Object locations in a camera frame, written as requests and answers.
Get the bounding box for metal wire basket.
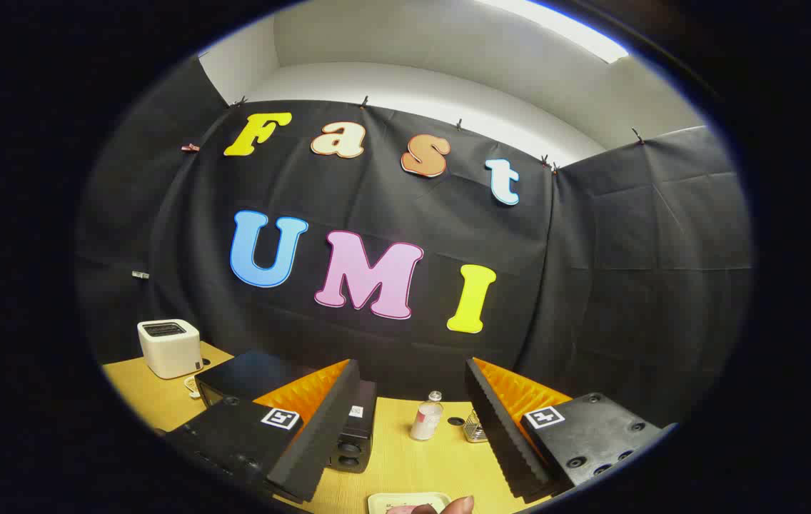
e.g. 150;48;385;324
463;409;490;443

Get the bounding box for cream square plate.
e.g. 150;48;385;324
367;492;453;514

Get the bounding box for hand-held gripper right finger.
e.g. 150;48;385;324
464;357;679;500

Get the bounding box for white toaster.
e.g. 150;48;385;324
137;319;203;380

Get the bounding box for row of black clips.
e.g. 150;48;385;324
231;95;645;174

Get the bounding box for black toaster oven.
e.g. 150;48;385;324
195;350;378;473

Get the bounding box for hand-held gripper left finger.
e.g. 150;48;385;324
163;359;362;504

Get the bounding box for clear plastic bottle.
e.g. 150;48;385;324
409;390;445;441

